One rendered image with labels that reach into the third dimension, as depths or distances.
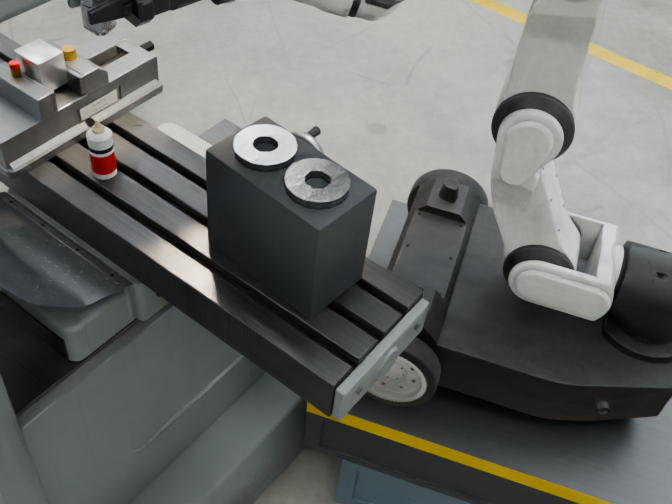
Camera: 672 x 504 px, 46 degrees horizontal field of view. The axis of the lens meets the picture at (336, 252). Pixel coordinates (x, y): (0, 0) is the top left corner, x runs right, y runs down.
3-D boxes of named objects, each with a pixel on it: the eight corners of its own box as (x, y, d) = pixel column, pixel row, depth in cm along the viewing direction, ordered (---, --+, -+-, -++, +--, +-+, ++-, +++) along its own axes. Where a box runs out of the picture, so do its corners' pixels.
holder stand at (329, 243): (262, 205, 132) (266, 107, 118) (362, 278, 123) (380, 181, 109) (207, 241, 125) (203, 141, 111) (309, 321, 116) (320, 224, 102)
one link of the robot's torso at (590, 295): (607, 263, 176) (628, 221, 166) (599, 331, 162) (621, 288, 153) (515, 237, 179) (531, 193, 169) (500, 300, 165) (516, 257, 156)
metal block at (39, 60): (45, 68, 138) (38, 37, 134) (68, 82, 136) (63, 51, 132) (20, 80, 135) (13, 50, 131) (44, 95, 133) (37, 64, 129)
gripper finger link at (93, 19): (85, 6, 110) (124, -7, 113) (88, 26, 112) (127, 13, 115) (91, 11, 109) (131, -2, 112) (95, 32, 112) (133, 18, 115)
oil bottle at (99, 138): (106, 161, 136) (98, 108, 128) (122, 172, 134) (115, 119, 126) (87, 172, 134) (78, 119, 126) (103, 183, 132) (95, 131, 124)
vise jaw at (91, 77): (61, 54, 144) (57, 35, 141) (109, 82, 140) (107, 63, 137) (34, 68, 140) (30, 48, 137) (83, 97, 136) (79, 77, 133)
